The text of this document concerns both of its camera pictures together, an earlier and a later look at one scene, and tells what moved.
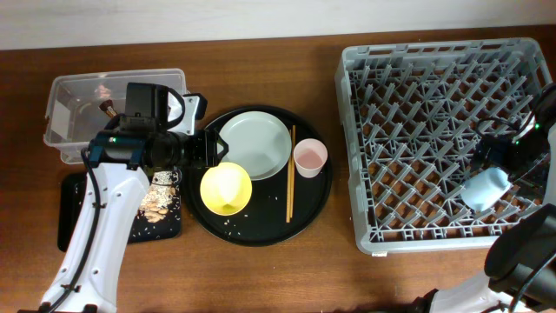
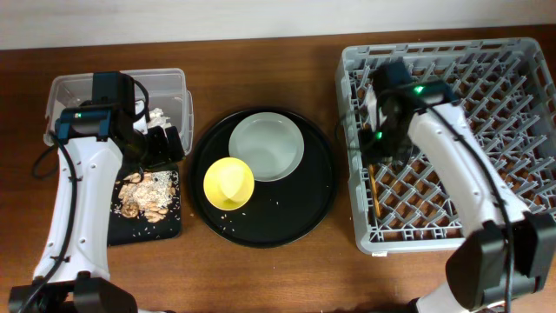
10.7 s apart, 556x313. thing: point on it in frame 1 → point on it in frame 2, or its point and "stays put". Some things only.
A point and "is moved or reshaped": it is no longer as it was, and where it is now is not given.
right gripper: x=497 y=155 → x=366 y=149
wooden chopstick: x=287 y=197 → x=375 y=190
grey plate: x=258 y=142 is moved or reshaped
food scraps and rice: x=158 y=198 stays put
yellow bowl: x=226 y=189 is moved or reshaped
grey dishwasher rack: x=411 y=114 stays put
